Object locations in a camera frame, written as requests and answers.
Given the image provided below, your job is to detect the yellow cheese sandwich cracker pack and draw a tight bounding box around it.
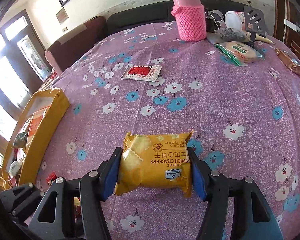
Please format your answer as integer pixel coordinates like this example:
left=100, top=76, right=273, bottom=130
left=114, top=132, right=192, bottom=197

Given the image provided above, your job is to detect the green pea snack pack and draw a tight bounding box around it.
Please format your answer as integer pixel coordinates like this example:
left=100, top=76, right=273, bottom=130
left=13, top=132, right=28, bottom=148

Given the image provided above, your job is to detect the orange chicken cracker pack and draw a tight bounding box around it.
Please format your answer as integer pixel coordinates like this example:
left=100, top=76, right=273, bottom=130
left=25, top=106, right=50, bottom=152

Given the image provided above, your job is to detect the beige small snack pack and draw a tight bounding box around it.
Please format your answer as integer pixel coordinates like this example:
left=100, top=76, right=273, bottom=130
left=8, top=160, right=21, bottom=178

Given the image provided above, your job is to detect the small red dark candy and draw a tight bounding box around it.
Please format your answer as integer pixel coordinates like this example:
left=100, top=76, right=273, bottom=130
left=46, top=172, right=57, bottom=186

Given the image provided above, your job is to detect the yellow cardboard box tray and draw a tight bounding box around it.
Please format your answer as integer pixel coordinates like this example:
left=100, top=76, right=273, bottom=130
left=1, top=88, right=70, bottom=189

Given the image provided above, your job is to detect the purple floral tablecloth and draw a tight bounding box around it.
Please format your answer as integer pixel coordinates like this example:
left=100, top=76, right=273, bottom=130
left=36, top=23, right=300, bottom=239

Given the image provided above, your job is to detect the maroon armchair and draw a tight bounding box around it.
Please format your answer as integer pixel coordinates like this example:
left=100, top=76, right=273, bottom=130
left=45, top=16, right=107, bottom=75

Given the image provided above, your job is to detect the brown wrapped snack bar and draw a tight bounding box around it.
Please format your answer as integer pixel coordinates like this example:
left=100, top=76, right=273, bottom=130
left=275, top=48, right=300, bottom=76

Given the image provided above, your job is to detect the round biscuit green pack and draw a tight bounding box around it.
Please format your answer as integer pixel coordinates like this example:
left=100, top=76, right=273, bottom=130
left=214, top=41, right=264, bottom=67

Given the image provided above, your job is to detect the red white sachet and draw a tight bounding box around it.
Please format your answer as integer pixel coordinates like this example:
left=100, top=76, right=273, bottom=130
left=121, top=65, right=162, bottom=82

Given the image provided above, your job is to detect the bag of dark seeds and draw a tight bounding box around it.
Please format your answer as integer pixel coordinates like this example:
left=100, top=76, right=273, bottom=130
left=218, top=28, right=249, bottom=42

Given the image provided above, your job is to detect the white lidded cup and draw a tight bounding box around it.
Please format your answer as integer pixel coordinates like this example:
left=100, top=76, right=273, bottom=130
left=224, top=11, right=245, bottom=31

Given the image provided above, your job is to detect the pink thermos with knit sleeve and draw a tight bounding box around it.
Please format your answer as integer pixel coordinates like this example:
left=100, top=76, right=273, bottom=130
left=171, top=0, right=206, bottom=42

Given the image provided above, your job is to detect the black sofa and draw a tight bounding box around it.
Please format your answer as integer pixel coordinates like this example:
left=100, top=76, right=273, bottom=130
left=107, top=0, right=244, bottom=35

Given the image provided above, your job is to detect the small wall plaque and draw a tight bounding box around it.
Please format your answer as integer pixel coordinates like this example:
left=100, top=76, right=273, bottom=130
left=56, top=8, right=69, bottom=24

